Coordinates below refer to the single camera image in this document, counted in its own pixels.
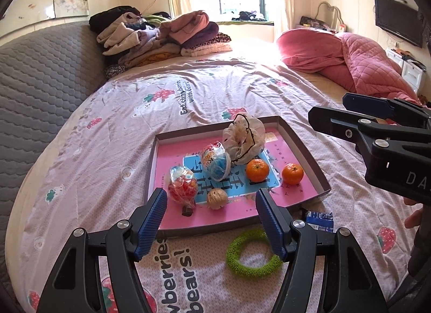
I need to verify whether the red clear-top surprise egg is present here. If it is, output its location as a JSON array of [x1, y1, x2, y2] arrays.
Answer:
[[167, 166, 198, 216]]

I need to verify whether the person's right hand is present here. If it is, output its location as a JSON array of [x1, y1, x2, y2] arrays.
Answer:
[[403, 198, 423, 229]]

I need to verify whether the grey quilted headboard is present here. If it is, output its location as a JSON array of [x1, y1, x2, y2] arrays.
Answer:
[[0, 21, 109, 266]]

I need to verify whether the pink strawberry bed sheet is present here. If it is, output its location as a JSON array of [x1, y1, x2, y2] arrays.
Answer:
[[13, 59, 415, 312]]

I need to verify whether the walnut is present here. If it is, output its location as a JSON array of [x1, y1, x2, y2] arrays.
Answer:
[[206, 188, 229, 210]]

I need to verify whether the black television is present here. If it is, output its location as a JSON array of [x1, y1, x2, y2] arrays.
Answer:
[[374, 0, 424, 48]]

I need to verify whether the pile of folded clothes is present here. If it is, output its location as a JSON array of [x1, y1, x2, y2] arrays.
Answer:
[[89, 6, 232, 79]]

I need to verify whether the green fuzzy ring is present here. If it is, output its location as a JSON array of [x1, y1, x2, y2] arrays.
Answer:
[[225, 228, 284, 280]]

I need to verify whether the shallow box with pink book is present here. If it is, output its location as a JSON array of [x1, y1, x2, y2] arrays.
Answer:
[[144, 116, 331, 239]]

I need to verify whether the blue snack packet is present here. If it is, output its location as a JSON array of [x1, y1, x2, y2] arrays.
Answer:
[[305, 211, 334, 233]]

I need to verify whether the pink quilted blanket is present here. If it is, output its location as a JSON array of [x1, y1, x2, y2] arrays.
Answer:
[[276, 28, 421, 105]]

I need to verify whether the orange tangerine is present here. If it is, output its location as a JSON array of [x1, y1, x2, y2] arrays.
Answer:
[[281, 163, 304, 185], [245, 158, 270, 183]]

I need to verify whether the white drawer cabinet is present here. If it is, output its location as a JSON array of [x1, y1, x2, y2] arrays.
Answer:
[[386, 48, 427, 94]]

